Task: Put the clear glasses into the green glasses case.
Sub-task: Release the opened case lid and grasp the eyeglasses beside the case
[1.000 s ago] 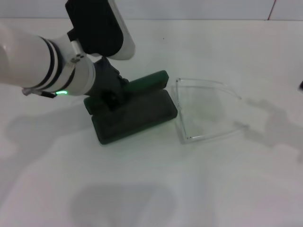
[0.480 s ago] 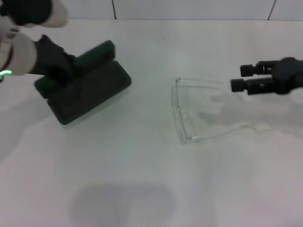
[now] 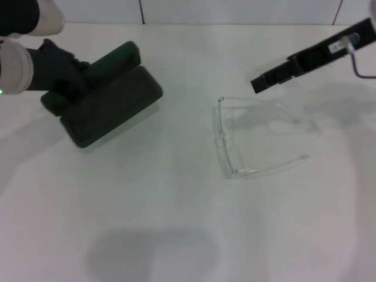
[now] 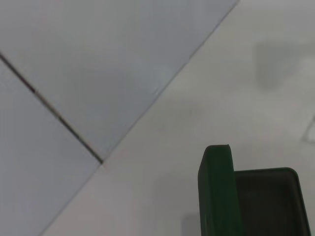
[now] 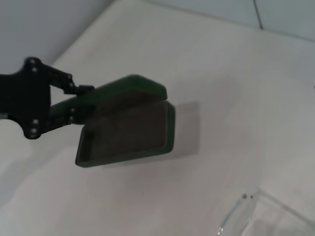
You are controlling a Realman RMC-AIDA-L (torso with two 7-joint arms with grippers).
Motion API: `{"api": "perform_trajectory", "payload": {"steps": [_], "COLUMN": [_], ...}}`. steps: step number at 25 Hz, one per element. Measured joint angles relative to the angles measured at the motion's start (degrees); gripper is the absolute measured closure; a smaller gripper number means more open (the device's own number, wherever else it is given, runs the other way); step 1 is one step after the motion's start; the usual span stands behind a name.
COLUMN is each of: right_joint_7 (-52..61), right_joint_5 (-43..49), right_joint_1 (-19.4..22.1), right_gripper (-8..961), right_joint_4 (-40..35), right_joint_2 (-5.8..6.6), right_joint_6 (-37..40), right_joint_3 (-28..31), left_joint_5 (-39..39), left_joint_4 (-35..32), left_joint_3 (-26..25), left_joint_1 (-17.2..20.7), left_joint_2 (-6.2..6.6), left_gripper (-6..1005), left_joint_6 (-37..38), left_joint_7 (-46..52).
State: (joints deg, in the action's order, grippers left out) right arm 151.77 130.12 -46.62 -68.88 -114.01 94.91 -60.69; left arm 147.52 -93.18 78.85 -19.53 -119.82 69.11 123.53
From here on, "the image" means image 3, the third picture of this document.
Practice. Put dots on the clear white plastic glasses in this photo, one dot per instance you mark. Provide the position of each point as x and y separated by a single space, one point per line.
219 117

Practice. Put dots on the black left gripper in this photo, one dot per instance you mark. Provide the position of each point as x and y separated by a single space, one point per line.
55 70

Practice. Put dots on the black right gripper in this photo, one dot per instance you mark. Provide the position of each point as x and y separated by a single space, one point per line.
320 51

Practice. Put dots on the green glasses case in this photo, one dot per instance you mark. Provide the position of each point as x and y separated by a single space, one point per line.
117 94

